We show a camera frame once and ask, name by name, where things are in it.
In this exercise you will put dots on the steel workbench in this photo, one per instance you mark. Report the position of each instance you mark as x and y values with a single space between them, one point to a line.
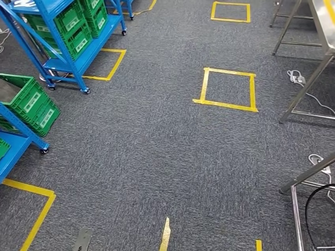
321 27

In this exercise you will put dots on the ragged yellow floor tape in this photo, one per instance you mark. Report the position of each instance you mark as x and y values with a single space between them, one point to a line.
165 235

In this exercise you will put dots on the short yellow floor tape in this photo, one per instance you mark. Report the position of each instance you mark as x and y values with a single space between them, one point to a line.
259 246

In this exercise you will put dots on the steel table frame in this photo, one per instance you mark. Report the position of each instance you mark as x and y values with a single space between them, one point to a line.
297 214

